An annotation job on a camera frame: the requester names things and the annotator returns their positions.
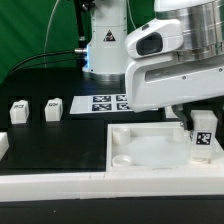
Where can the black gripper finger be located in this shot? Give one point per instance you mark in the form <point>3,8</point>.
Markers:
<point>184,116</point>

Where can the white AprilTag base sheet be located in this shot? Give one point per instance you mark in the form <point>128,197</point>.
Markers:
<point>99,104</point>

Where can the white square tabletop tray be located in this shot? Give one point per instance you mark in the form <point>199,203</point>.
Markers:
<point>147,146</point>

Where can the white U-shaped obstacle fence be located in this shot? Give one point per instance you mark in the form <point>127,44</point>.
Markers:
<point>90,185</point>

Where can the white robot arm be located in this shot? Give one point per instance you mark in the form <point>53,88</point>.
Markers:
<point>176,58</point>

